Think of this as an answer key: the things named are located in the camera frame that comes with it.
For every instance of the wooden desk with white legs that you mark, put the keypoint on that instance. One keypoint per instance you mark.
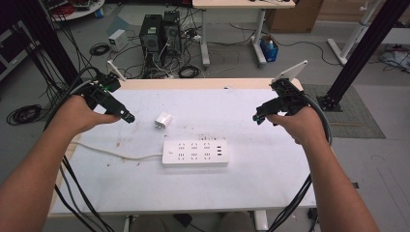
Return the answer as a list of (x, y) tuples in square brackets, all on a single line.
[(238, 4)]

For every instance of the grey floor mat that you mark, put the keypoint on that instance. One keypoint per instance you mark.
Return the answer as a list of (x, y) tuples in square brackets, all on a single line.
[(357, 119)]

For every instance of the white stand leg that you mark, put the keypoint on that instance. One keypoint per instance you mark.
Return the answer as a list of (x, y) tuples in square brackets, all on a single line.
[(353, 35)]

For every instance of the black metal post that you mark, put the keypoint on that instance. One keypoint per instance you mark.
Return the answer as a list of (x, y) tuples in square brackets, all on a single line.
[(48, 42), (361, 54)]

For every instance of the white power strip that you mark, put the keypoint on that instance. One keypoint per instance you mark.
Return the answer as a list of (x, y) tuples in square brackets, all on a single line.
[(195, 153)]

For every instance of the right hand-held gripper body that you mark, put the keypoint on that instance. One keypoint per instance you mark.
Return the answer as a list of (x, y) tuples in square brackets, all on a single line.
[(285, 96)]

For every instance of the person's left hand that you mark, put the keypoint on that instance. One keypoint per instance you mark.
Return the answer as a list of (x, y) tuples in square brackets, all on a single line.
[(79, 114)]

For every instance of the person's right hand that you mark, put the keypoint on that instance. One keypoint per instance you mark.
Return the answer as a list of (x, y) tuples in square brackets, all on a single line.
[(298, 125)]

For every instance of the round white table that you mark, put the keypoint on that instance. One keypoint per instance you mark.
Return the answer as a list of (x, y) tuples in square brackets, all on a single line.
[(80, 9)]

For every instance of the white charger plug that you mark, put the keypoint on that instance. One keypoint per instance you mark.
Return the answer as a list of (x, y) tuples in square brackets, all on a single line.
[(163, 120)]

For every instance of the white table leg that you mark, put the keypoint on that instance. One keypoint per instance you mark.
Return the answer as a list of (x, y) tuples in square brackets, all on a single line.
[(261, 220)]

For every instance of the small white box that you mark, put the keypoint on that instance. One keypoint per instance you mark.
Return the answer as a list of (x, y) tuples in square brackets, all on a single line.
[(117, 39)]

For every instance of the brown cardboard box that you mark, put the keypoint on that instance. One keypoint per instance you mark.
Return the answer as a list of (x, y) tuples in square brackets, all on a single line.
[(295, 16)]

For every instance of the black computer tower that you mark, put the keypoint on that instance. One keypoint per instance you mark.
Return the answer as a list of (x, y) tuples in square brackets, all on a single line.
[(172, 32), (151, 37)]

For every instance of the blue box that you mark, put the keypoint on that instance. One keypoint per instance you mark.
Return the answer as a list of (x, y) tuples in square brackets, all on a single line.
[(269, 50)]

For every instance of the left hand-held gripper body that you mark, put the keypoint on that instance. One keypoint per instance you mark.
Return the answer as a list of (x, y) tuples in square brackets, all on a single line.
[(102, 96)]

